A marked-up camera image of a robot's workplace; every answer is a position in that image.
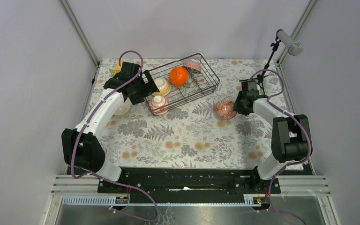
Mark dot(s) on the black wire dish rack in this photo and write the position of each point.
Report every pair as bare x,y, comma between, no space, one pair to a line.
198,85

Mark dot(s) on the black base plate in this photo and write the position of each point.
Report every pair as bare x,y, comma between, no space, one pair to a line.
180,185

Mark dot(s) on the blue patterned bowl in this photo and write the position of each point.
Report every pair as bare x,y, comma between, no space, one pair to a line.
224,109

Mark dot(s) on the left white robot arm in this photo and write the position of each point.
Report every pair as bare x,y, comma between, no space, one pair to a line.
81,146

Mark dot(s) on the orange bowl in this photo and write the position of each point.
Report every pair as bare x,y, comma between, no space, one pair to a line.
178,76

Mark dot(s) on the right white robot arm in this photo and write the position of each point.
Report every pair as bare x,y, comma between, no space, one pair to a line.
290,140

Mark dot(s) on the red patterned white bowl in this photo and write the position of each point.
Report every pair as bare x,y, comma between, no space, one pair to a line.
159,105

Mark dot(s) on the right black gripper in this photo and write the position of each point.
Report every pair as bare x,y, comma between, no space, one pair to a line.
236,106

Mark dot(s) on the cream white bowl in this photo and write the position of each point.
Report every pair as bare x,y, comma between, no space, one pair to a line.
124,109

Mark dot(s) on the yellow dotted white bowl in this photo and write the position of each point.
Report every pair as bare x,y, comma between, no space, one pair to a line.
163,85

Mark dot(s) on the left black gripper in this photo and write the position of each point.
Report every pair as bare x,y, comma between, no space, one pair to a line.
148,87

